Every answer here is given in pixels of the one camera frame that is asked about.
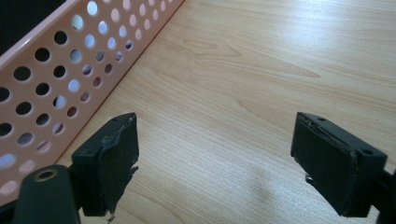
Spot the pink perforated plastic basket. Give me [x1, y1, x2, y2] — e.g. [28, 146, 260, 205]
[0, 0, 186, 207]

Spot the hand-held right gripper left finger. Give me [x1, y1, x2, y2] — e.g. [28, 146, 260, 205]
[71, 112, 140, 217]

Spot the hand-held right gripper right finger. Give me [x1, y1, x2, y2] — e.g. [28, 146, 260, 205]
[290, 111, 389, 218]

